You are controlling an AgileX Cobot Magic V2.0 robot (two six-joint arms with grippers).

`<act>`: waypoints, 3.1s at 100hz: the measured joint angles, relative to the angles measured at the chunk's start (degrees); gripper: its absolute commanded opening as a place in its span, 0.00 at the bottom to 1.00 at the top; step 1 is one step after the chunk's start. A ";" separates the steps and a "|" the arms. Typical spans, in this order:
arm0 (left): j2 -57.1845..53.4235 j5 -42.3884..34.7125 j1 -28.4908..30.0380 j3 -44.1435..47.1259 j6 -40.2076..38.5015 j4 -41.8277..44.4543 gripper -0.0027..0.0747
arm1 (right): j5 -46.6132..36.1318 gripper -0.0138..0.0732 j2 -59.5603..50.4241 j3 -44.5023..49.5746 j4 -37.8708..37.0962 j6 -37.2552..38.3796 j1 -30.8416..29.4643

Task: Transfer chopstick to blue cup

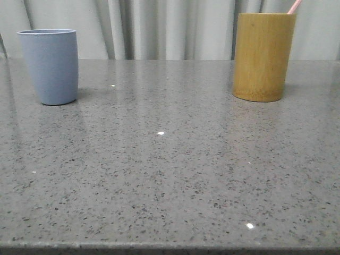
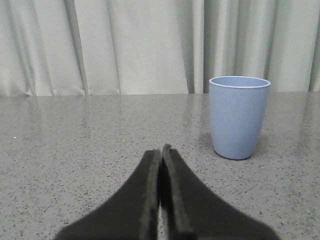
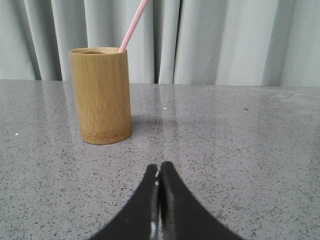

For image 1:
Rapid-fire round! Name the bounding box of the blue plastic cup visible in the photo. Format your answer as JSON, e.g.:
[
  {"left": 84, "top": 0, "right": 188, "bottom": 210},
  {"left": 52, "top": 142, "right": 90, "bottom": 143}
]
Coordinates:
[{"left": 17, "top": 29, "right": 79, "bottom": 106}]

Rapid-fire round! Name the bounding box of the white curtain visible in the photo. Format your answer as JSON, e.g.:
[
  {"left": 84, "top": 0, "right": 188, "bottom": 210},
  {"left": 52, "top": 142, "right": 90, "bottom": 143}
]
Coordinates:
[{"left": 0, "top": 0, "right": 340, "bottom": 61}]

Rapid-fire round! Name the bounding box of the bamboo wooden cup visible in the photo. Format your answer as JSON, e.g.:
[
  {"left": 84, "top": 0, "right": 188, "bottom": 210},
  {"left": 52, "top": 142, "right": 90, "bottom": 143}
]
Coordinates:
[{"left": 233, "top": 13, "right": 296, "bottom": 102}]

